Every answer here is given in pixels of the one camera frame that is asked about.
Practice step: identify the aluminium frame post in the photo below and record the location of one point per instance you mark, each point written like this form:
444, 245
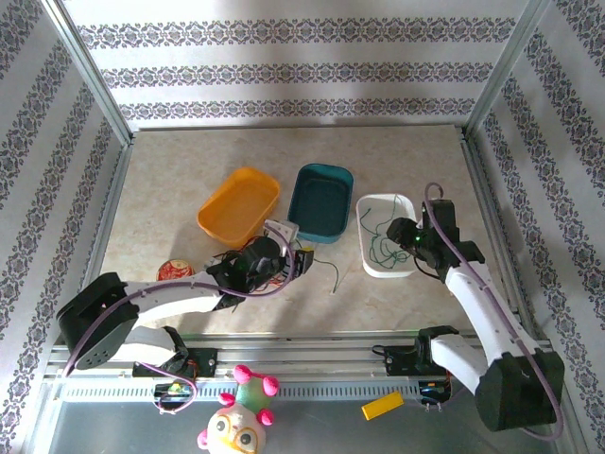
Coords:
508, 66
90, 75

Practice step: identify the yellow rectangular block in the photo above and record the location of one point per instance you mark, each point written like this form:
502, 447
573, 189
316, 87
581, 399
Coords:
383, 406

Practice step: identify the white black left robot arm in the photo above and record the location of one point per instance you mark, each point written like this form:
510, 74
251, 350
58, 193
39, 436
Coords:
165, 298

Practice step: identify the white plastic tray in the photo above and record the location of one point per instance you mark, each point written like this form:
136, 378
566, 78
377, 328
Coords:
378, 201

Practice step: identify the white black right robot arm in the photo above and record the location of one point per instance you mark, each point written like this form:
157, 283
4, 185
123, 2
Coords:
477, 307

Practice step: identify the plush toy with pink ears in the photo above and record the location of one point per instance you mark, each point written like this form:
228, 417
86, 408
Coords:
236, 425

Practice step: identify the teal plastic bin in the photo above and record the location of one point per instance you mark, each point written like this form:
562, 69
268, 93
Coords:
321, 203

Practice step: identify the orange plastic bin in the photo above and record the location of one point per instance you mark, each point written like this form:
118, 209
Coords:
236, 208

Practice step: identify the small circuit board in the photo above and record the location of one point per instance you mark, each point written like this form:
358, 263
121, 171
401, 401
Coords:
174, 390
432, 393

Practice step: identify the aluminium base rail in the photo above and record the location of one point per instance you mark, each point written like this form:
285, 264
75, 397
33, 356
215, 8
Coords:
307, 354

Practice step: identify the red patterned round tin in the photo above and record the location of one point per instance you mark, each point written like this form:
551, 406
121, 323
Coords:
172, 270

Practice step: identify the aluminium side rail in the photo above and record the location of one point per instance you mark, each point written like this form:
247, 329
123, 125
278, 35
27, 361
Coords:
496, 227
111, 198

